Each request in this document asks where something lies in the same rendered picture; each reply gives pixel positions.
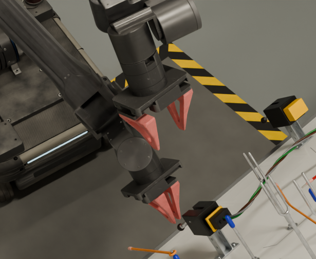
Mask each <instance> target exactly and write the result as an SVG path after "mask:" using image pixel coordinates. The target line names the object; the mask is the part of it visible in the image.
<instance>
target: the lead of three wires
mask: <svg viewBox="0 0 316 259"><path fill-rule="evenodd" d="M261 182H262V183H263V185H264V184H265V180H264V179H263V180H262V181H261ZM261 189H262V187H261V185H260V184H259V186H258V188H257V190H256V191H255V192H254V194H253V195H252V197H251V198H250V200H249V201H248V203H247V204H246V205H244V206H243V207H242V208H241V209H240V210H239V211H238V212H237V213H236V214H233V215H230V218H231V219H235V218H237V217H239V216H240V215H241V214H243V212H244V211H245V210H247V209H248V208H249V207H250V206H251V205H252V203H253V202H254V200H255V198H256V197H257V195H258V194H259V193H260V191H261Z"/></svg>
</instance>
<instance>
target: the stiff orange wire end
mask: <svg viewBox="0 0 316 259"><path fill-rule="evenodd" d="M127 249H128V250H137V251H145V252H154V253H163V254H169V256H173V255H174V254H175V253H176V252H177V251H176V250H173V253H171V252H169V251H160V250H151V249H141V248H133V247H128V248H127Z"/></svg>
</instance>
